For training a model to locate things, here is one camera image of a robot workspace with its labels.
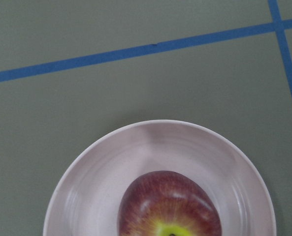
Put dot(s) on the red apple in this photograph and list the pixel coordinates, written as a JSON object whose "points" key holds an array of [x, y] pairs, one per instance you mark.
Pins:
{"points": [[166, 203]]}

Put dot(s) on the pink plate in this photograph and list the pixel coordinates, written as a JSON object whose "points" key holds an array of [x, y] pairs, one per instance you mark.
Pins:
{"points": [[87, 197]]}

